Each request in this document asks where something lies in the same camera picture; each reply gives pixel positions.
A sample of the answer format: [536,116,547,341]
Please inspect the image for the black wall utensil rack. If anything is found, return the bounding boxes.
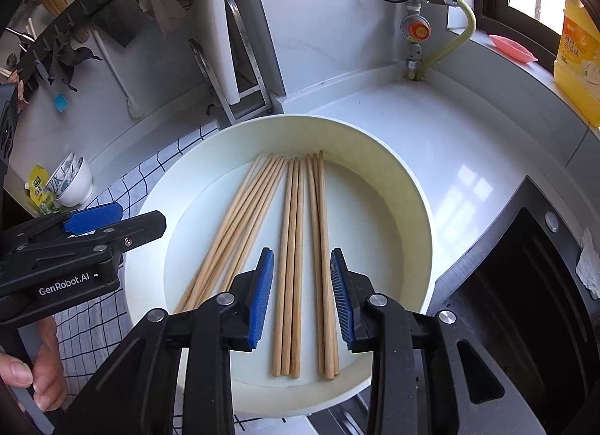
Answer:
[16,0,114,81]

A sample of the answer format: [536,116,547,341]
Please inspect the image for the blue patterned bowl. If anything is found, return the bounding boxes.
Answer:
[46,154,86,197]
[45,151,78,192]

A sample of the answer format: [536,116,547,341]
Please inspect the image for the white cutting board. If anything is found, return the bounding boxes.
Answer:
[193,0,240,105]

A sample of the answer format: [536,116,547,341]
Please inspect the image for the yellow seasoning pouch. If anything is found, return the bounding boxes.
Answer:
[24,165,59,216]

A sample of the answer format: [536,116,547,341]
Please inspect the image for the large white bowl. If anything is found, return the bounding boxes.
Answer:
[58,158,93,207]

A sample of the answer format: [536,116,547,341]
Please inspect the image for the black hanging rag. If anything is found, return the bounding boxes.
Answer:
[47,34,102,92]

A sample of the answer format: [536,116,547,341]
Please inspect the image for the beige hanging cloth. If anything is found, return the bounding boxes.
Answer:
[139,0,186,37]

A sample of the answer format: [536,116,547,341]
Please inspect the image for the person's left hand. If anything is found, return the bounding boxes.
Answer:
[1,317,67,412]

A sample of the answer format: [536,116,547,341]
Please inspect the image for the yellow-green gas hose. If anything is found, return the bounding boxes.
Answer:
[414,0,478,81]

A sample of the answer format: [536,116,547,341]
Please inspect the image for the metal cutting board rack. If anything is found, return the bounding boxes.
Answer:
[188,0,274,128]

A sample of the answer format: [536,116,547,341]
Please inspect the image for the pink plastic dish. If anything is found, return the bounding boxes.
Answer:
[489,34,538,64]

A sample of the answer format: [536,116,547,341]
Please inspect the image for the steel cleaver blade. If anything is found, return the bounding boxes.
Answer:
[91,0,152,47]

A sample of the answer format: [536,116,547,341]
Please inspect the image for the yellow cooking oil bottle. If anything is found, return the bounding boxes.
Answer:
[553,0,600,127]

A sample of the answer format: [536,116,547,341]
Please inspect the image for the blue silicone brush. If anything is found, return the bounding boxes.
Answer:
[32,59,69,113]

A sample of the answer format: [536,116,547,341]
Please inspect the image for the white round tray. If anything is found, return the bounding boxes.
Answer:
[124,115,432,418]

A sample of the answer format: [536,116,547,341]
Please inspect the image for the white crumpled tissue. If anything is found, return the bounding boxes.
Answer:
[576,228,600,300]

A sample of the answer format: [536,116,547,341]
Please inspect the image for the gas valve with orange knob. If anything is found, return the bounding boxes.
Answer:
[400,4,431,81]

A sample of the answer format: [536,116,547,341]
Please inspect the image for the upper blue patterned bowl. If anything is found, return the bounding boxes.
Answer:
[45,151,78,192]

